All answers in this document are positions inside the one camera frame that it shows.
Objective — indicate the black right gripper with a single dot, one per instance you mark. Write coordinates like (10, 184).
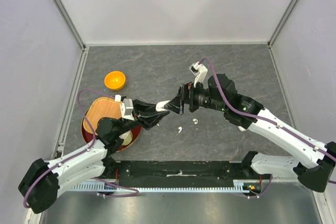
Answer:
(186, 94)

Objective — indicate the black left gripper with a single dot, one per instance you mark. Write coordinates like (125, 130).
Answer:
(147, 120)

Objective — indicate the white oval charging case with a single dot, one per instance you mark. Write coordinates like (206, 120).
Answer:
(161, 106)

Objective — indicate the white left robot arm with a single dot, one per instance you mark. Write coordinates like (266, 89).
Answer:
(45, 181)

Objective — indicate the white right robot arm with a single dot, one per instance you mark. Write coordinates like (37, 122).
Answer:
(310, 161)

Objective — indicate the dark red round tray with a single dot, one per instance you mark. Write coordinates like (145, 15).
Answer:
(87, 134)

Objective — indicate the pale green mug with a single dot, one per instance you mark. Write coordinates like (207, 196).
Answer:
(126, 138)

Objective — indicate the woven bamboo tray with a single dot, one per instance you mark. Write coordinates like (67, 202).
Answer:
(103, 107)

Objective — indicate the orange plastic bowl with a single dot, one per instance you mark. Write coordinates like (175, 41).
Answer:
(115, 80)

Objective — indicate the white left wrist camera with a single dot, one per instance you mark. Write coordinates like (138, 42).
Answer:
(126, 107)

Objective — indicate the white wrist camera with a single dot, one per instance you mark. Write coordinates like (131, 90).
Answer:
(199, 71)
(126, 107)

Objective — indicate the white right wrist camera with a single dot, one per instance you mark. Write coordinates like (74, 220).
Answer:
(199, 71)

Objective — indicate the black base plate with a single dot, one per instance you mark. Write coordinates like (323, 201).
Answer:
(179, 174)

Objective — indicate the slotted cable duct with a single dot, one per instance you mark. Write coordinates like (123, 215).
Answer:
(100, 187)

